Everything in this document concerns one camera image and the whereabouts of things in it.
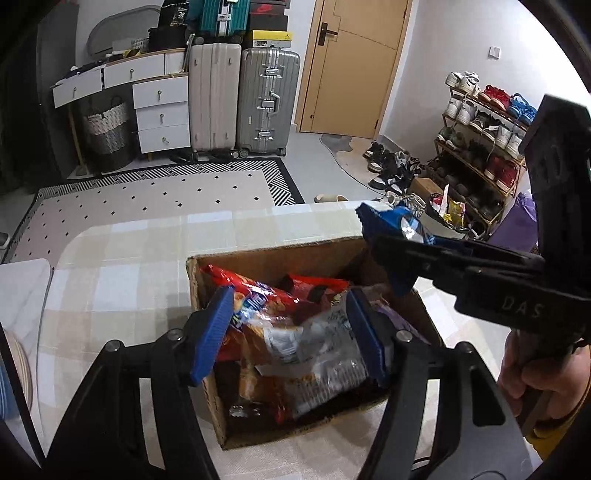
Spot woven laundry basket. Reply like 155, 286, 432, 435
82, 95, 134, 174

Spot wooden door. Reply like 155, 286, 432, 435
295, 0, 413, 139

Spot blue Oreo bag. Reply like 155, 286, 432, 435
356, 203, 436, 245

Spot patterned floor rug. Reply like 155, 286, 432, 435
2, 157, 304, 265

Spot white drawer desk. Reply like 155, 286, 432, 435
52, 48, 190, 155

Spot door mat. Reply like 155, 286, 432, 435
320, 134, 377, 189

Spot stacked shoe boxes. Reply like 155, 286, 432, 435
245, 1, 293, 49

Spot SF cardboard box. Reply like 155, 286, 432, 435
185, 237, 443, 450

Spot silver suitcase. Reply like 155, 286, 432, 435
236, 47, 301, 158

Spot red cookie snack bag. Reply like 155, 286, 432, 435
279, 274, 349, 310

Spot purple bag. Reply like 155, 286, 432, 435
488, 193, 538, 253

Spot beige suitcase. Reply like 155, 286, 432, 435
188, 43, 242, 153

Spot white red chips bag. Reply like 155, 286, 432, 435
238, 292, 369, 424

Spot teal suitcase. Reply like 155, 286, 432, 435
186, 0, 250, 43

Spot shoe rack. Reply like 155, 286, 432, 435
427, 71, 537, 239

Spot right hand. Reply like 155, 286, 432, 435
498, 331, 590, 421

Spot red orange snack bag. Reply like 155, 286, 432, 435
200, 264, 303, 362

